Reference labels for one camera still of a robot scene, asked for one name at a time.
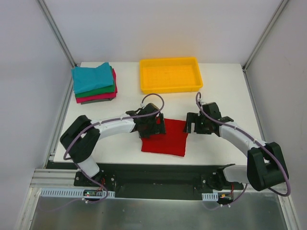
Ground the red t shirt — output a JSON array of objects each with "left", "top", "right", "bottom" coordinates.
[{"left": 141, "top": 118, "right": 188, "bottom": 157}]

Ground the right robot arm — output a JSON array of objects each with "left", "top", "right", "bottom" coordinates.
[{"left": 184, "top": 102, "right": 291, "bottom": 196}]

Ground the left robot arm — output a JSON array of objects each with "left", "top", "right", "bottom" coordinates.
[{"left": 60, "top": 103, "right": 166, "bottom": 186}]

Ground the folded magenta t shirt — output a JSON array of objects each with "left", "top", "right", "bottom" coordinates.
[{"left": 75, "top": 70, "right": 118, "bottom": 104}]

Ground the folded grey t shirt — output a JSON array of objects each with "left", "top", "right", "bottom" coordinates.
[{"left": 81, "top": 97, "right": 115, "bottom": 104}]

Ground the folded green t shirt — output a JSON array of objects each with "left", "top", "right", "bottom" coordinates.
[{"left": 75, "top": 67, "right": 117, "bottom": 98}]

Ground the yellow plastic bin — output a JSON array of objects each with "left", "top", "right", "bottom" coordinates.
[{"left": 139, "top": 57, "right": 203, "bottom": 94}]

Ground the folded teal t shirt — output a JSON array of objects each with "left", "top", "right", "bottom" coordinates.
[{"left": 71, "top": 62, "right": 114, "bottom": 94}]

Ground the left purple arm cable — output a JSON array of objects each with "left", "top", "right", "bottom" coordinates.
[{"left": 63, "top": 93, "right": 165, "bottom": 179}]

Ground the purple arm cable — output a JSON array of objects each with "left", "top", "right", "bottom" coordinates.
[
  {"left": 63, "top": 93, "right": 165, "bottom": 179},
  {"left": 195, "top": 92, "right": 292, "bottom": 197}
]

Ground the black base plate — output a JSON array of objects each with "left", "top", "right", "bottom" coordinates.
[{"left": 45, "top": 161, "right": 244, "bottom": 200}]

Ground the right white cable duct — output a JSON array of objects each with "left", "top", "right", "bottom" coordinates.
[{"left": 201, "top": 192, "right": 219, "bottom": 202}]

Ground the white cable duct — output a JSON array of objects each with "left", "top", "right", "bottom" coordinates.
[
  {"left": 201, "top": 192, "right": 219, "bottom": 202},
  {"left": 40, "top": 188, "right": 115, "bottom": 199}
]

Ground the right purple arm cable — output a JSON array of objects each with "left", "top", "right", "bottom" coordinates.
[{"left": 195, "top": 92, "right": 292, "bottom": 197}]

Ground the left white cable duct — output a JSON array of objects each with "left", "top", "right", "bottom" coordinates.
[{"left": 40, "top": 188, "right": 115, "bottom": 199}]

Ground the aluminium front rail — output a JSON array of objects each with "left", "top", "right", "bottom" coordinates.
[{"left": 30, "top": 167, "right": 292, "bottom": 192}]

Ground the right aluminium frame post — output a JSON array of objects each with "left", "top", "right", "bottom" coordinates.
[{"left": 242, "top": 0, "right": 290, "bottom": 72}]

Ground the aluminium frame post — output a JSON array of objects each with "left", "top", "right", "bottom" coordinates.
[
  {"left": 36, "top": 0, "right": 78, "bottom": 68},
  {"left": 242, "top": 0, "right": 290, "bottom": 72}
]

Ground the left aluminium frame post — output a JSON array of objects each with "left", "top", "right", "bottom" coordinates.
[{"left": 36, "top": 0, "right": 78, "bottom": 68}]

